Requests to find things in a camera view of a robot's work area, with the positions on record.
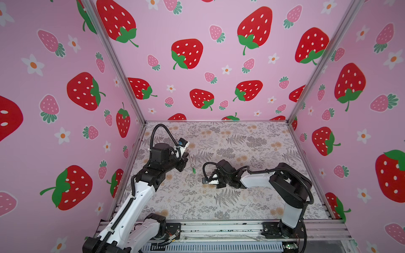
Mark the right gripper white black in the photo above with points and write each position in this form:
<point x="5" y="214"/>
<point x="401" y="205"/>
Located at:
<point x="218" y="184"/>

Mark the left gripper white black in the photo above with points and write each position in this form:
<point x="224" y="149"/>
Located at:
<point x="181" y="163"/>

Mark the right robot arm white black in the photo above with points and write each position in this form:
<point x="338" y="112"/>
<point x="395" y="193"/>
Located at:
<point x="293" y="187"/>

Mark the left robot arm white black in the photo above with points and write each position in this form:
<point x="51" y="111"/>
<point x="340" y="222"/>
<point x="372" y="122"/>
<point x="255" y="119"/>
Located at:
<point x="139" y="196"/>

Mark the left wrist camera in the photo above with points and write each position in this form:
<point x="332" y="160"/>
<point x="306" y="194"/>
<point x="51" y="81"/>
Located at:
<point x="182" y="142"/>

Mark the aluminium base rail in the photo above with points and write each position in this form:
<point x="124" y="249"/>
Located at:
<point x="245" y="236"/>

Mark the aluminium corner post left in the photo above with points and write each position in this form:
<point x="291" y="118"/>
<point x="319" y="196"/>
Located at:
<point x="105" y="40"/>

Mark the aluminium corner post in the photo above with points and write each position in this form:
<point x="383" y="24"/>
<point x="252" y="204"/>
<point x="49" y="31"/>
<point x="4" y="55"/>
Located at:
<point x="105" y="40"/>
<point x="347" y="19"/>

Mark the aluminium corner post right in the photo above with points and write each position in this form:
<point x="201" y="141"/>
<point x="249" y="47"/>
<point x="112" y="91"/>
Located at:
<point x="347" y="19"/>

